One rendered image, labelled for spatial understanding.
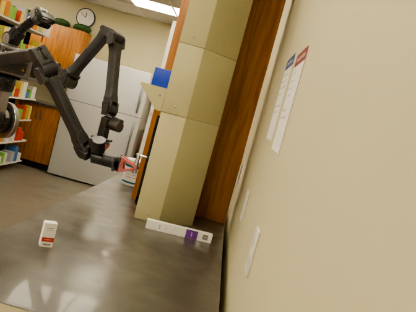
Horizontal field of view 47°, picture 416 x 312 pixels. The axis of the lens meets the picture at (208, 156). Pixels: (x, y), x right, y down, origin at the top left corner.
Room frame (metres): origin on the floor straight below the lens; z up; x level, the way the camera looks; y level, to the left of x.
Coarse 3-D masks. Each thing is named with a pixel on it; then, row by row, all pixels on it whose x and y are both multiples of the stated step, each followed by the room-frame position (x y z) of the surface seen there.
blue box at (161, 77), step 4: (156, 68) 2.26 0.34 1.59; (160, 68) 2.26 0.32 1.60; (156, 72) 2.26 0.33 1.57; (160, 72) 2.26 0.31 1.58; (164, 72) 2.26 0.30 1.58; (168, 72) 2.26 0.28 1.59; (156, 76) 2.26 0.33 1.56; (160, 76) 2.26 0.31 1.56; (164, 76) 2.26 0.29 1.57; (168, 76) 2.26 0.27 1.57; (152, 80) 2.26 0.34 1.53; (156, 80) 2.26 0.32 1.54; (160, 80) 2.26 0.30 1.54; (164, 80) 2.26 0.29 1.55; (168, 80) 2.26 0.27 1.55; (152, 84) 2.26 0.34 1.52; (156, 84) 2.26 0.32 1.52; (160, 84) 2.26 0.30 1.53; (164, 84) 2.26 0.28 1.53
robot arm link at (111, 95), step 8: (112, 32) 2.54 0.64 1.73; (112, 40) 2.53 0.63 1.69; (112, 48) 2.55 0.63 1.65; (120, 48) 2.57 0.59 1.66; (112, 56) 2.55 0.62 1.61; (120, 56) 2.57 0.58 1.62; (112, 64) 2.54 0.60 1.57; (112, 72) 2.53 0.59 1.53; (112, 80) 2.52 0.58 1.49; (112, 88) 2.51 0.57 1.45; (104, 96) 2.52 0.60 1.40; (112, 96) 2.50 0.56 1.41; (104, 104) 2.50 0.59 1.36; (112, 104) 2.52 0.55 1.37; (112, 112) 2.51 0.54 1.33
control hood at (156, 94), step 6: (144, 84) 2.05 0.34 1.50; (150, 84) 2.06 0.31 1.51; (144, 90) 2.06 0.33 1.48; (150, 90) 2.05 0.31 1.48; (156, 90) 2.05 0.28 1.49; (162, 90) 2.05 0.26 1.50; (150, 96) 2.05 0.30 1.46; (156, 96) 2.05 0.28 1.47; (162, 96) 2.05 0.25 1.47; (156, 102) 2.05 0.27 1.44; (162, 102) 2.05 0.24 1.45; (156, 108) 2.05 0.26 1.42
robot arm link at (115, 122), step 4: (104, 108) 2.49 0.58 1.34; (104, 112) 2.49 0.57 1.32; (112, 116) 2.48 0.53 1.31; (112, 120) 2.48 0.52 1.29; (116, 120) 2.47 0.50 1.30; (120, 120) 2.47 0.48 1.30; (108, 124) 2.47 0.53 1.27; (112, 124) 2.46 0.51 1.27; (116, 124) 2.45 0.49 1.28; (120, 124) 2.47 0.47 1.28; (108, 128) 2.49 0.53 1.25; (112, 128) 2.47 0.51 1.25; (116, 128) 2.45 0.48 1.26; (120, 128) 2.48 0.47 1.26
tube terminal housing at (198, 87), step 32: (192, 64) 2.05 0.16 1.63; (224, 64) 2.14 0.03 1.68; (192, 96) 2.05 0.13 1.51; (224, 96) 2.17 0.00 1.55; (160, 128) 2.05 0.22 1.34; (192, 128) 2.08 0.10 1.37; (160, 160) 2.05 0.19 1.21; (192, 160) 2.11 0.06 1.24; (160, 192) 2.05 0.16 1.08; (192, 192) 2.15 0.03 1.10; (192, 224) 2.18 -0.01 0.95
